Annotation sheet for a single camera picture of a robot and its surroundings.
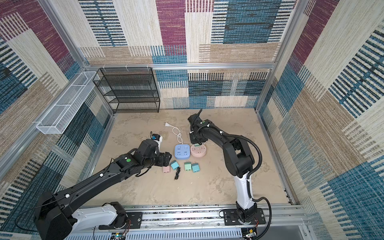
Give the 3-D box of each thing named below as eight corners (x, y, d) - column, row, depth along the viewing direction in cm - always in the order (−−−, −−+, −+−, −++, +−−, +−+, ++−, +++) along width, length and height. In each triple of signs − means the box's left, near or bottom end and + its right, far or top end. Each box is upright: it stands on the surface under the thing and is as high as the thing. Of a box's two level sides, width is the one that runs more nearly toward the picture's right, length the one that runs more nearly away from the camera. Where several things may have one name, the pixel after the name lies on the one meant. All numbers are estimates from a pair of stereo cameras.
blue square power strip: (174, 159, 95) (173, 157, 93) (175, 146, 101) (175, 144, 99) (190, 159, 95) (190, 157, 93) (190, 146, 101) (190, 144, 99)
